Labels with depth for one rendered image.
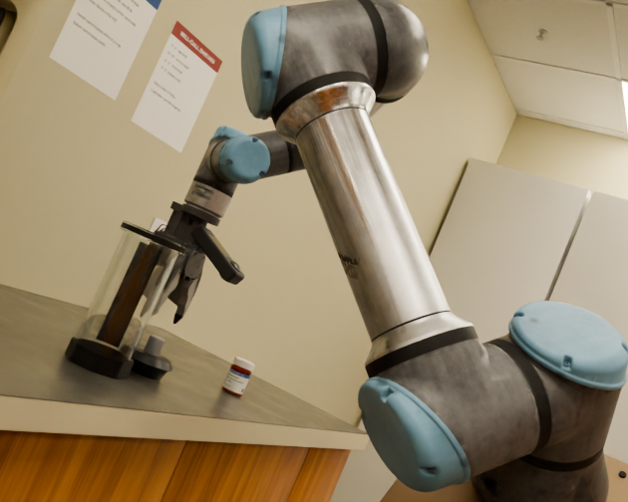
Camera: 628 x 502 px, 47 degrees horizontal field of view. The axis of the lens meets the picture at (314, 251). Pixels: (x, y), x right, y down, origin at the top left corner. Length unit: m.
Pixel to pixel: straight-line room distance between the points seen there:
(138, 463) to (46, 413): 0.26
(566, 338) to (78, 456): 0.63
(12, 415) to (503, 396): 0.52
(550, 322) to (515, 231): 2.87
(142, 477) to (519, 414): 0.63
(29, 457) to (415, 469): 0.49
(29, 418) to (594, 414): 0.60
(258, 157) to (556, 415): 0.64
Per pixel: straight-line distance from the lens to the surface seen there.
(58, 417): 0.92
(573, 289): 3.52
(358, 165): 0.75
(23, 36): 1.11
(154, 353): 1.28
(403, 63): 0.85
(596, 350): 0.75
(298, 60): 0.79
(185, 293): 1.32
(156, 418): 1.06
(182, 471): 1.23
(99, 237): 1.88
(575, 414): 0.75
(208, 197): 1.26
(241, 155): 1.15
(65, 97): 1.72
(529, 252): 3.59
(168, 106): 1.93
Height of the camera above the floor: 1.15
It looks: 4 degrees up
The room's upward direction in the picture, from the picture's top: 23 degrees clockwise
